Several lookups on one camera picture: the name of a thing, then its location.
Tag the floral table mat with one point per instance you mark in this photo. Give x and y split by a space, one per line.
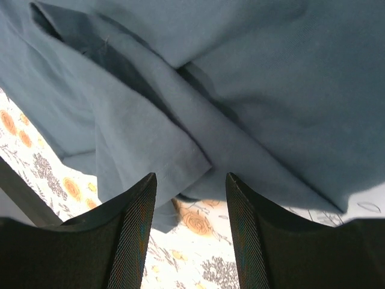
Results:
194 250

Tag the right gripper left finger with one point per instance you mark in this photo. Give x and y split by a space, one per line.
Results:
103 248

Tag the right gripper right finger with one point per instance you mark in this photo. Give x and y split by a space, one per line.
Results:
275 248

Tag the blue grey t shirt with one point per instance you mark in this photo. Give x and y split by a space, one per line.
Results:
288 95

